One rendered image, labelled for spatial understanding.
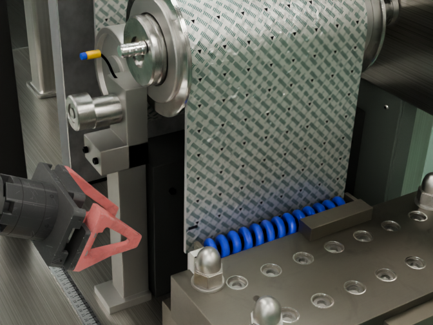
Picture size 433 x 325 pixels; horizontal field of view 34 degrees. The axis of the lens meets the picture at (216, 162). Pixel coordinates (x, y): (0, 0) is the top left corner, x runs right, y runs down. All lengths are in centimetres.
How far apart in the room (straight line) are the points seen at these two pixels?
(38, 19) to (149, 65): 74
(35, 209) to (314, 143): 35
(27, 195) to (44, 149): 63
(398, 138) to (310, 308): 33
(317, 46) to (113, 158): 26
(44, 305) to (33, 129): 51
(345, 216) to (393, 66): 22
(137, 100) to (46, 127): 62
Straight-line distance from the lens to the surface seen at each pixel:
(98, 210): 68
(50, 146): 132
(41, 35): 147
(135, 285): 93
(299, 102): 82
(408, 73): 94
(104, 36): 91
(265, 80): 77
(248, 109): 78
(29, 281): 100
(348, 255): 83
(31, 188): 69
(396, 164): 101
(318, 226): 84
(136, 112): 79
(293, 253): 82
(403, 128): 99
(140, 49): 73
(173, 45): 71
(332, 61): 82
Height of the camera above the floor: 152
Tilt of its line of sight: 30 degrees down
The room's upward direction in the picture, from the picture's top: 2 degrees clockwise
